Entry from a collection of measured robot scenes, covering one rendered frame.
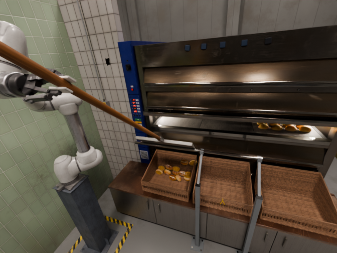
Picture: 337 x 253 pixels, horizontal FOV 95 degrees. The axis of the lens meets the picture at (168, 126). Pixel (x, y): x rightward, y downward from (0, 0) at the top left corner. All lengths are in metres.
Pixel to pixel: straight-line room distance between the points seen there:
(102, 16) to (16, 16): 0.70
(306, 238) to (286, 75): 1.36
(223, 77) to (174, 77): 0.47
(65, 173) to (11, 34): 1.10
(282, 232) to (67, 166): 1.93
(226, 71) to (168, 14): 4.30
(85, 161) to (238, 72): 1.60
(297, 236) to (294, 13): 4.84
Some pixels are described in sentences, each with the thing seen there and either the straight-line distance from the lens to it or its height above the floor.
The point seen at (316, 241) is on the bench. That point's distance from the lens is 1.99.
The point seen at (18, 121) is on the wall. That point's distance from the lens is 1.97.
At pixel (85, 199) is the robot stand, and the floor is 0.81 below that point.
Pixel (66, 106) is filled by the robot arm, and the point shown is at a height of 1.73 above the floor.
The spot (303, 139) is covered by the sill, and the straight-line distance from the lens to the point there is 1.95.
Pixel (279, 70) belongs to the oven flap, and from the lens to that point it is 1.65.
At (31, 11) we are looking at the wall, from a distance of 2.21.
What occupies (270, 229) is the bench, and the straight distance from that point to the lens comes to 1.88.
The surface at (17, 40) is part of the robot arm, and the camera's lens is 0.88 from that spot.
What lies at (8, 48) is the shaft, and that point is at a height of 2.07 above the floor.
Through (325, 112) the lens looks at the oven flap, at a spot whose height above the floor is 1.47.
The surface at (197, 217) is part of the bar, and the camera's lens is 1.81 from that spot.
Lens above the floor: 2.04
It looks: 26 degrees down
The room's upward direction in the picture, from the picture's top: 5 degrees counter-clockwise
